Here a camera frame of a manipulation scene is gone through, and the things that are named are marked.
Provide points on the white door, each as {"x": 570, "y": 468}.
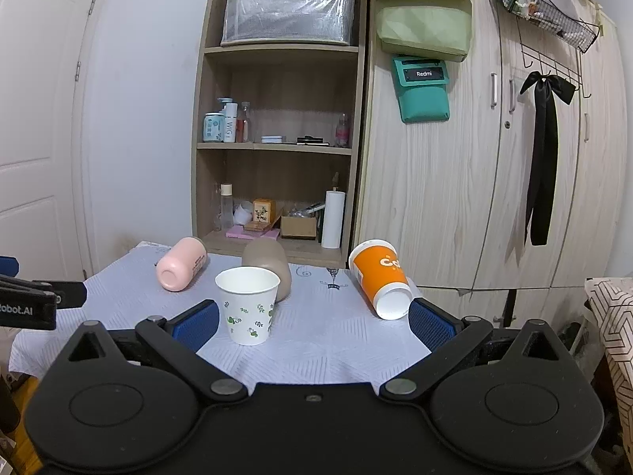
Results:
{"x": 39, "y": 109}

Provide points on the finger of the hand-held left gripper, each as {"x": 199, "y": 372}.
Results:
{"x": 7, "y": 264}
{"x": 64, "y": 293}

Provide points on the beige cup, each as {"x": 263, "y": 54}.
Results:
{"x": 271, "y": 257}

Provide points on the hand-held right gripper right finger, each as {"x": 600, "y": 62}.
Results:
{"x": 431, "y": 327}

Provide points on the teal pouch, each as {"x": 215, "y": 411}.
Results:
{"x": 423, "y": 101}

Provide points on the black ribbon bow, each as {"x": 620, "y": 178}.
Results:
{"x": 543, "y": 158}

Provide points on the grey plastic-wrapped storage box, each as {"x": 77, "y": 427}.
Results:
{"x": 289, "y": 17}

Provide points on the open cardboard box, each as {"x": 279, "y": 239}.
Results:
{"x": 298, "y": 227}

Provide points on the flat white tin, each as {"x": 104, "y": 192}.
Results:
{"x": 272, "y": 139}

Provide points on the white bottle with teal cap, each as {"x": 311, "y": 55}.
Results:
{"x": 229, "y": 123}

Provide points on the teal jar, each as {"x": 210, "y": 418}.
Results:
{"x": 212, "y": 128}

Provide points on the white leaf-print paper cup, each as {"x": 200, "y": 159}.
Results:
{"x": 247, "y": 312}

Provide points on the clear reddish bottle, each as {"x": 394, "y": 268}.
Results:
{"x": 244, "y": 126}

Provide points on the green fabric bag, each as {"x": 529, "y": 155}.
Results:
{"x": 423, "y": 27}

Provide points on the small white cup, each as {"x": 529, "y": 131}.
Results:
{"x": 243, "y": 213}

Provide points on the light wooden wardrobe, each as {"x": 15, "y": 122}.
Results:
{"x": 435, "y": 198}

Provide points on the pale patterned tablecloth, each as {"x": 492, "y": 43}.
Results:
{"x": 321, "y": 339}

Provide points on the yellow floral box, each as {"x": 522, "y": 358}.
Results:
{"x": 263, "y": 210}

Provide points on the white paper towel roll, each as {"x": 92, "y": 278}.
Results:
{"x": 332, "y": 220}

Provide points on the pink clear bottle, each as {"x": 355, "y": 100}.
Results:
{"x": 342, "y": 133}

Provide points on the small brown wooden box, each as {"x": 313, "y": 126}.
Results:
{"x": 256, "y": 226}

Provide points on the wooden shelf unit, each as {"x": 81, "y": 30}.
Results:
{"x": 282, "y": 50}

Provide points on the flat black case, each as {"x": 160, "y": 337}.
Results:
{"x": 312, "y": 141}

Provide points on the clear bottle with cream cap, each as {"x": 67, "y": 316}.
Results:
{"x": 226, "y": 210}

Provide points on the orange paper cup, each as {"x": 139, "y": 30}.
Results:
{"x": 378, "y": 271}

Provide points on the pink notepad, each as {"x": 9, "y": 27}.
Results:
{"x": 235, "y": 232}

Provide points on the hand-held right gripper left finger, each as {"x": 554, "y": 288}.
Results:
{"x": 197, "y": 325}

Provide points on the geometric patterned cloth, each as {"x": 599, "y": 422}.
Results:
{"x": 615, "y": 336}

